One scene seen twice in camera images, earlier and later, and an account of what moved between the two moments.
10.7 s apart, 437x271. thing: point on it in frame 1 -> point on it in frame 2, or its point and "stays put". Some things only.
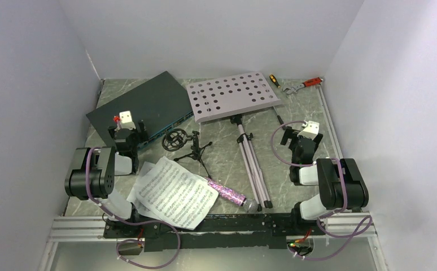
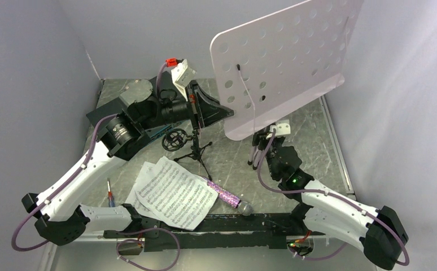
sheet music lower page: x=132 y=198 stays put
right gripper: x=291 y=134 -> x=260 y=136
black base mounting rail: x=265 y=231 stays put
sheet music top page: x=174 y=193 stays put
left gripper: x=141 y=136 -> x=206 y=110
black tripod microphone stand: x=175 y=138 stays put
